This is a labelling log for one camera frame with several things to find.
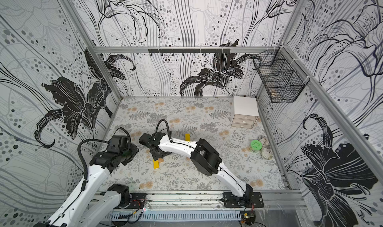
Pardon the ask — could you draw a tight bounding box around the yellow block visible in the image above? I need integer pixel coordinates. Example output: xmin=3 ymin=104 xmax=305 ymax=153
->
xmin=185 ymin=133 xmax=191 ymax=142
xmin=153 ymin=160 xmax=160 ymax=169

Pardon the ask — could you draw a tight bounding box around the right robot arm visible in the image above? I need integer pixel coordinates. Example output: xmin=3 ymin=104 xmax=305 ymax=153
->
xmin=139 ymin=119 xmax=253 ymax=207

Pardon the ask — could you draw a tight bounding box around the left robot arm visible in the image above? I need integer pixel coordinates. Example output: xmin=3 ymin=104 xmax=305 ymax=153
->
xmin=35 ymin=128 xmax=139 ymax=227

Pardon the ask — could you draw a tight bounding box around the white drawer box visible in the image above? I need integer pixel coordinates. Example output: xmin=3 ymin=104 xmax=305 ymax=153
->
xmin=231 ymin=96 xmax=259 ymax=129

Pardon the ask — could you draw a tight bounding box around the green lid jar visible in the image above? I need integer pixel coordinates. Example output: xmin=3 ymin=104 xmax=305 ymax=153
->
xmin=249 ymin=140 xmax=263 ymax=152

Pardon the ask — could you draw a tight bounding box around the small electronics board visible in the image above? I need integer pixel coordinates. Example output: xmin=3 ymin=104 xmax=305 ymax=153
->
xmin=240 ymin=212 xmax=256 ymax=226

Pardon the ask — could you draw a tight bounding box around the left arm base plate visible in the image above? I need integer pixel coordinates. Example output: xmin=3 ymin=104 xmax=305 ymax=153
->
xmin=125 ymin=192 xmax=147 ymax=210

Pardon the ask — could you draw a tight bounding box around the white cable duct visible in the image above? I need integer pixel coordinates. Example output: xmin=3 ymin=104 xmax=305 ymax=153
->
xmin=103 ymin=211 xmax=242 ymax=222

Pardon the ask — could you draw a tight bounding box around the black wall bar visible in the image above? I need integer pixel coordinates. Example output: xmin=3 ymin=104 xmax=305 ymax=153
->
xmin=148 ymin=48 xmax=231 ymax=53

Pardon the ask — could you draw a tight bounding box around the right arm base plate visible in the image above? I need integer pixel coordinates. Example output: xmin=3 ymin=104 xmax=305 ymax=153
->
xmin=220 ymin=192 xmax=264 ymax=209

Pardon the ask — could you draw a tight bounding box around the black wire basket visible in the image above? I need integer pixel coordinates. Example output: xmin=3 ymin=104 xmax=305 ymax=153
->
xmin=252 ymin=47 xmax=306 ymax=103

